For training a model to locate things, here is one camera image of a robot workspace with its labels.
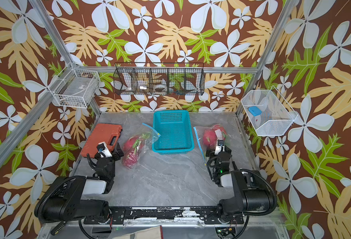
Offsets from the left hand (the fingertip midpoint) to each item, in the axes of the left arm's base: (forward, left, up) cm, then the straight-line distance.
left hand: (110, 144), depth 86 cm
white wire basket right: (+9, -93, +17) cm, 95 cm away
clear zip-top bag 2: (+8, -53, +3) cm, 54 cm away
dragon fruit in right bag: (+8, -61, -3) cm, 61 cm away
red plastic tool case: (+14, +8, -8) cm, 18 cm away
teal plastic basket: (+18, -36, -13) cm, 43 cm away
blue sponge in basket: (+16, -85, +13) cm, 88 cm away
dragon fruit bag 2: (-7, -13, -3) cm, 15 cm away
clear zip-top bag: (+18, -16, -8) cm, 26 cm away
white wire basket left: (+26, +21, +21) cm, 40 cm away
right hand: (+3, -64, -4) cm, 65 cm away
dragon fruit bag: (+2, -13, -2) cm, 13 cm away
